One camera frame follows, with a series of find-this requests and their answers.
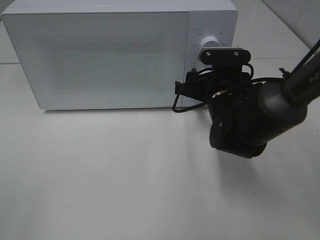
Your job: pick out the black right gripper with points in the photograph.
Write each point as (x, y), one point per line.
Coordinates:
(203, 84)

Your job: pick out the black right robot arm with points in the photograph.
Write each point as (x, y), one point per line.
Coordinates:
(248, 112)

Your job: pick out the white upper microwave knob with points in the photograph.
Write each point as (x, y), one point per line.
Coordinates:
(210, 41)

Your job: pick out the white microwave oven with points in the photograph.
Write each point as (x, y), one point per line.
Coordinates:
(205, 17)

